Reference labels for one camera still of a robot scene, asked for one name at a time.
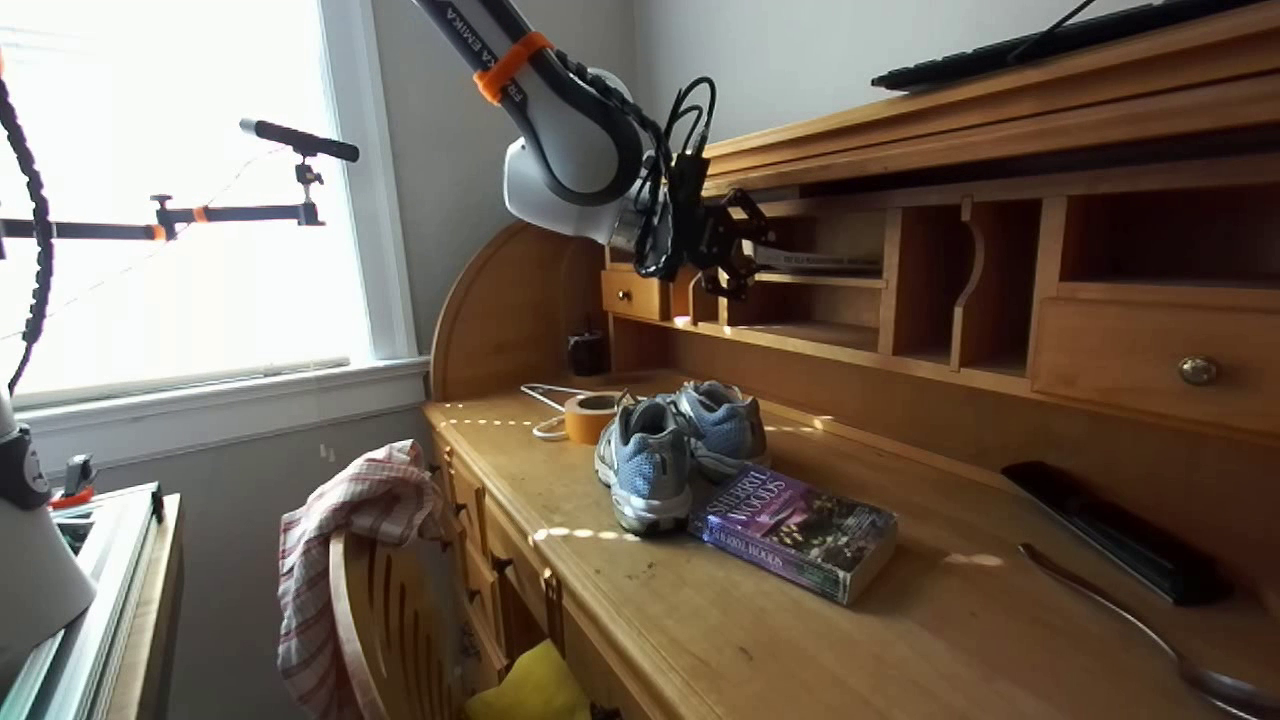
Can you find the white framed window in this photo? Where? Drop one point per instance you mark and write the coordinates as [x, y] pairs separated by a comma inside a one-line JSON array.
[[172, 172]]

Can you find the black boom arm orange joints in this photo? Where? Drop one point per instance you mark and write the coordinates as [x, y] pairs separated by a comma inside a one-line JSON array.
[[214, 213]]

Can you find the yellow cloth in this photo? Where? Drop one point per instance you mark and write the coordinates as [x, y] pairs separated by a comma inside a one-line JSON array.
[[532, 685]]

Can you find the wooden roll-top desk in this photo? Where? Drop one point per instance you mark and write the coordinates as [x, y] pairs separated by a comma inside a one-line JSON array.
[[934, 641]]

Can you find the wooden drawer brass knob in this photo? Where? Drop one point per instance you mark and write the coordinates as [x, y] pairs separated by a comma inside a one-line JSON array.
[[1134, 360], [624, 295]]

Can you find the white conical base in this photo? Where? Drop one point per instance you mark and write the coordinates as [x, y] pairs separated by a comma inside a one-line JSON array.
[[35, 575]]

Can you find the metal spoon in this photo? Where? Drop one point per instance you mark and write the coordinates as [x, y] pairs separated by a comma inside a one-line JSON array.
[[1134, 623]]

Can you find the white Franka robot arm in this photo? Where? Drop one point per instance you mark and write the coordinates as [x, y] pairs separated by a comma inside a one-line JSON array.
[[543, 187]]

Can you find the red white checked towel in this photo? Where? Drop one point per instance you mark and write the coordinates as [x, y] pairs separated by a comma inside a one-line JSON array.
[[353, 533]]

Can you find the tan tape roll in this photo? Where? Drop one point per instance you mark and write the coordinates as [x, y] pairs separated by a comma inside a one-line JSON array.
[[594, 420]]

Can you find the blue white sneaker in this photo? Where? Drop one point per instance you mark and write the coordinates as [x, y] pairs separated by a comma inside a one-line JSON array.
[[724, 424], [647, 465]]

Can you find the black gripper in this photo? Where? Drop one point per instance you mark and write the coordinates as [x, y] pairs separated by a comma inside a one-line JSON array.
[[706, 247]]

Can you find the purple paperback book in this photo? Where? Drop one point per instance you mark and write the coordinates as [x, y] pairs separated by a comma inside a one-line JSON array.
[[795, 533]]

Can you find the black keyboard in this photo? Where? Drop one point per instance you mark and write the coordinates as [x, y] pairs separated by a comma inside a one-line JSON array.
[[1042, 47]]

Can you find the black remote control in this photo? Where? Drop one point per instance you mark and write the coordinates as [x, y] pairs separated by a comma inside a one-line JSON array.
[[1122, 533]]

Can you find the small black box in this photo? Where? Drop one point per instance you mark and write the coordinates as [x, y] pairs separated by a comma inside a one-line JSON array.
[[590, 354]]

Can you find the small red black device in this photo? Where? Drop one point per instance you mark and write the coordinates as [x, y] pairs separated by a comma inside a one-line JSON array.
[[77, 482]]

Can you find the wooden chair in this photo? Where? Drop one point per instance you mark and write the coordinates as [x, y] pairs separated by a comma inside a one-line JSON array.
[[401, 625]]

